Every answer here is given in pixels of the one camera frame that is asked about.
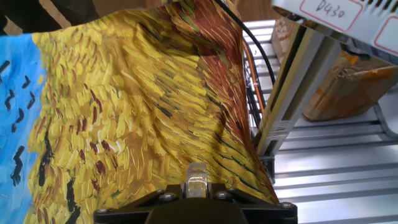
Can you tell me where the silver ribbed camera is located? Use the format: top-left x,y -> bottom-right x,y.
270,0 -> 398,65

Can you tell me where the black camera cable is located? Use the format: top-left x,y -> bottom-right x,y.
214,0 -> 277,86

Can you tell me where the taped brown cardboard box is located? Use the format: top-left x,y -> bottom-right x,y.
272,15 -> 398,122

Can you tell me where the aluminium frame bar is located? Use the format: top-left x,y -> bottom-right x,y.
253,26 -> 343,158

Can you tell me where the painted wheatfield tablecloth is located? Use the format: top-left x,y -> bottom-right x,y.
0,0 -> 280,224

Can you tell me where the black frame foot bracket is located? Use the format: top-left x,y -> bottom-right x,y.
259,154 -> 276,184

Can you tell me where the black furniture piece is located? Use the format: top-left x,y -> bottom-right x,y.
0,0 -> 100,35

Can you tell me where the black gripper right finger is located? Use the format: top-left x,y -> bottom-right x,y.
207,182 -> 299,224

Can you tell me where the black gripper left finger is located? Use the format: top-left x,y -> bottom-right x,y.
93,182 -> 185,224

